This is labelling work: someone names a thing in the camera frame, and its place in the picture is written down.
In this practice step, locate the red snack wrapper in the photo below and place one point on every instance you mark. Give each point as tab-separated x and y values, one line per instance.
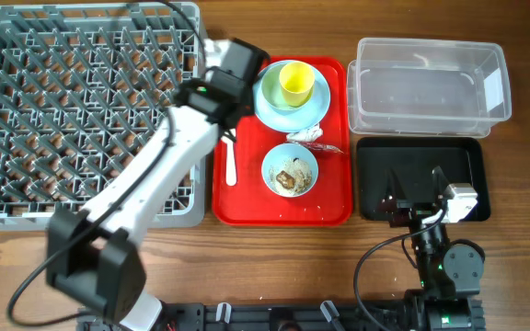
321	147

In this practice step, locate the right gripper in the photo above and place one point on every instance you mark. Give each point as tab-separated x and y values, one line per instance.
412	211

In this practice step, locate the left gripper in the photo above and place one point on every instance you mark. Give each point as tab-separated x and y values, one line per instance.
249	100

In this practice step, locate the food scraps and rice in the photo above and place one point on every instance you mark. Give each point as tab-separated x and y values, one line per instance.
291	177

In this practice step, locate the red plastic tray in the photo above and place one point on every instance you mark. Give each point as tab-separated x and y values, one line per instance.
251	203

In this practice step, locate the grey dishwasher rack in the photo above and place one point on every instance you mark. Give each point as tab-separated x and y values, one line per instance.
82	89

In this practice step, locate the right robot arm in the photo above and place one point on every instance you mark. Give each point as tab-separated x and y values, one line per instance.
449	270

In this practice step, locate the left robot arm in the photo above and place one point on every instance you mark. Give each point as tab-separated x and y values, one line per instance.
93	255

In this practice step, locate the clear plastic bin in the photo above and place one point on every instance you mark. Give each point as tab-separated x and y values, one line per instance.
423	87

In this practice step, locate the green bowl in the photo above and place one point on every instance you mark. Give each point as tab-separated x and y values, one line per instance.
271	89

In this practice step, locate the small light blue bowl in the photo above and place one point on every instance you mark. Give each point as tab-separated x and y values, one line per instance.
285	151

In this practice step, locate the yellow cup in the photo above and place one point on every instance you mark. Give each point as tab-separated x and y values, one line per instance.
297	80

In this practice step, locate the light blue plate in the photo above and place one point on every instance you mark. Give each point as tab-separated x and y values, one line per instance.
310	114

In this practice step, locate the white napkin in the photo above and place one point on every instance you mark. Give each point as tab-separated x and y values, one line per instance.
308	135

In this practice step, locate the white plastic fork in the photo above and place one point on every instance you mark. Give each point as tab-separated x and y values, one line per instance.
230	161

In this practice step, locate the black plastic tray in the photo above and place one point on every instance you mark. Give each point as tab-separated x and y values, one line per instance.
411	161

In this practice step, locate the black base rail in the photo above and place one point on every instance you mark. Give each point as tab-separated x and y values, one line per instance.
395	315

